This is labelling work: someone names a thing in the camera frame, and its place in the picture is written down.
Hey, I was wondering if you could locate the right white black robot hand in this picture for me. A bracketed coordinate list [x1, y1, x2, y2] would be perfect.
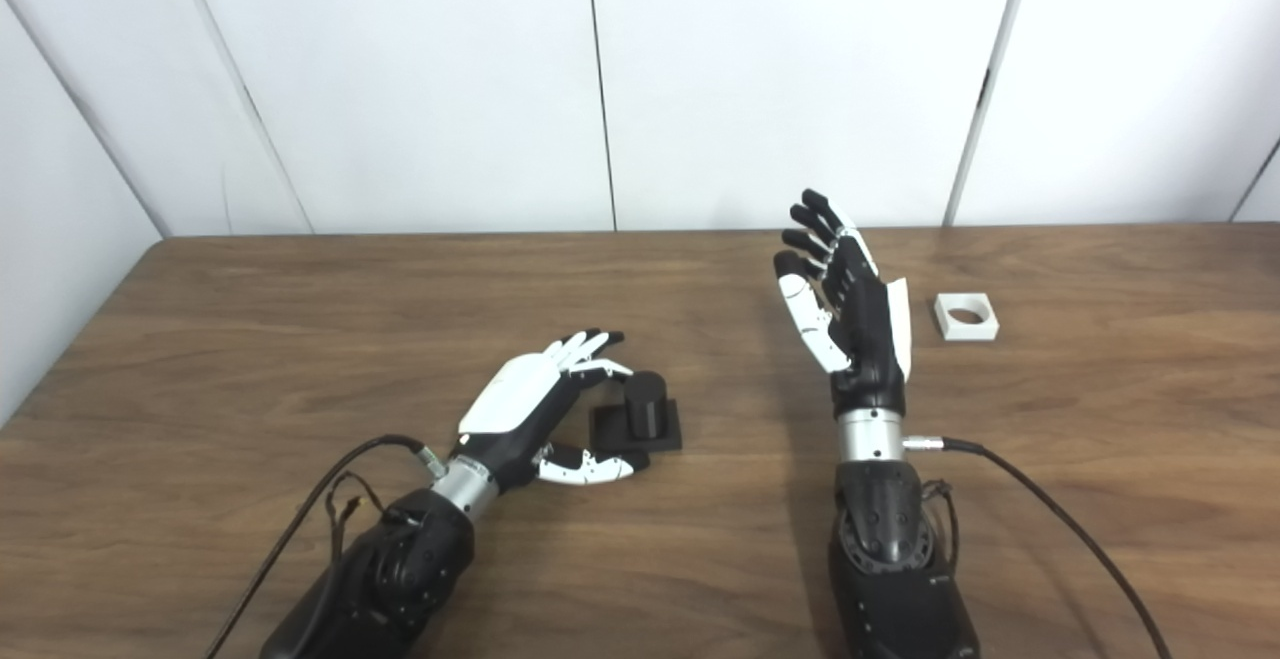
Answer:
[773, 189, 913, 418]

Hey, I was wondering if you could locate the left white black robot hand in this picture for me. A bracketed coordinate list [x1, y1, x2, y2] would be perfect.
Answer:
[455, 329, 651, 492]

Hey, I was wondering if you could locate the white square piece with hole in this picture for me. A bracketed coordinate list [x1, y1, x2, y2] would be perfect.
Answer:
[934, 292, 1000, 342]

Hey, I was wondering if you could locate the black peg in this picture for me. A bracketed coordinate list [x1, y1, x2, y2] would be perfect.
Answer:
[588, 371, 684, 457]

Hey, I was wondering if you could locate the right thin black wrist wire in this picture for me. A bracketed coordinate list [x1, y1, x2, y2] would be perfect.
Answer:
[922, 479, 961, 575]

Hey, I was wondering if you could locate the thin black wrist wire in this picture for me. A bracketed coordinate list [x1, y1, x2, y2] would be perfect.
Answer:
[325, 472, 421, 560]
[922, 479, 961, 575]

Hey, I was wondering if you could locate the left thin black wrist wire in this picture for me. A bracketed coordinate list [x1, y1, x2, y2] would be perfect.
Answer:
[325, 472, 421, 560]

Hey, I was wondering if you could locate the left thick black wrist cable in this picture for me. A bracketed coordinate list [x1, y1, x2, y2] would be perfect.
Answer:
[205, 434, 446, 659]

